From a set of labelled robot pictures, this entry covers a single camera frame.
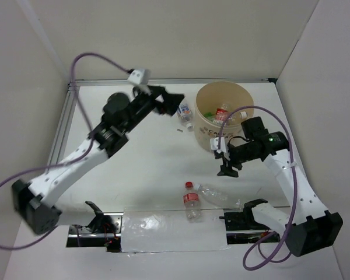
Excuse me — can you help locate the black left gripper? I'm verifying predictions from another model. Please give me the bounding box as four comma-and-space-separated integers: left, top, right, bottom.
123, 84, 185, 134

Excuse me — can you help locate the blue orange label bottle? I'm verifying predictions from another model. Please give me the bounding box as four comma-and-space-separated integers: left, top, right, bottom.
177, 100, 194, 131

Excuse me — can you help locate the green plastic bottle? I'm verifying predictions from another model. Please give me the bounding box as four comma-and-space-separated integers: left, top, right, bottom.
204, 112, 215, 121

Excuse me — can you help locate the red white label bottle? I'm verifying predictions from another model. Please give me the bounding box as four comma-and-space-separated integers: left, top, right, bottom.
213, 103, 236, 125

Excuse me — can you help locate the long clear bottle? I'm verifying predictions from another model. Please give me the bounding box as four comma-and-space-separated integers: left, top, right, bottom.
221, 111, 248, 125

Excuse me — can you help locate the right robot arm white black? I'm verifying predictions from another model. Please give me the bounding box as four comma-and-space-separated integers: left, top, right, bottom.
210, 117, 343, 257

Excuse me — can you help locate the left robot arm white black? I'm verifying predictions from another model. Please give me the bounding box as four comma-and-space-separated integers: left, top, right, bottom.
12, 86, 184, 235

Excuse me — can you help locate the beige capybara bin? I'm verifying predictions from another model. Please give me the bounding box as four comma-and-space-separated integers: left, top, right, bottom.
194, 81, 254, 152

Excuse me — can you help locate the clear bottle white cap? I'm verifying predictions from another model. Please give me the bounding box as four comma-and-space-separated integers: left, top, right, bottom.
194, 183, 243, 211

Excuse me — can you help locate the red label cola bottle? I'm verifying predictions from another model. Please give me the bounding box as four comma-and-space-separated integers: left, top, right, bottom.
183, 181, 201, 222

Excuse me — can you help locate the white tape sheet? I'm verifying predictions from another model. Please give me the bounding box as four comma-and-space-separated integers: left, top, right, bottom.
121, 209, 228, 253

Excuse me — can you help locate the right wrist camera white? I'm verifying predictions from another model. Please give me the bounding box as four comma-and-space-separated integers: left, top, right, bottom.
210, 137, 229, 159

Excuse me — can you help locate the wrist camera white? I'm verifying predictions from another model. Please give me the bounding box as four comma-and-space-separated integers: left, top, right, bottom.
127, 68, 151, 94
210, 137, 229, 159

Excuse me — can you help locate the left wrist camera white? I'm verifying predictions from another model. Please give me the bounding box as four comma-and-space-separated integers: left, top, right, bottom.
127, 68, 151, 94

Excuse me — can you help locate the aluminium frame rail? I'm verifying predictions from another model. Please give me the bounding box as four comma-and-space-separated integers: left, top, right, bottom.
48, 78, 283, 164

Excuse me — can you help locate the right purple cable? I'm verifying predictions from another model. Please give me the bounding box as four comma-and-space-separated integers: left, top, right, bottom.
217, 106, 298, 271

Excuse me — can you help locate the purple cable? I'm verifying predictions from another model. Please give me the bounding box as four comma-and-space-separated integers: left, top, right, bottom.
217, 106, 298, 271
0, 52, 134, 250

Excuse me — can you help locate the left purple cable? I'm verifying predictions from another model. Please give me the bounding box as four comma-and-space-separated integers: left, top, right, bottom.
0, 52, 134, 250

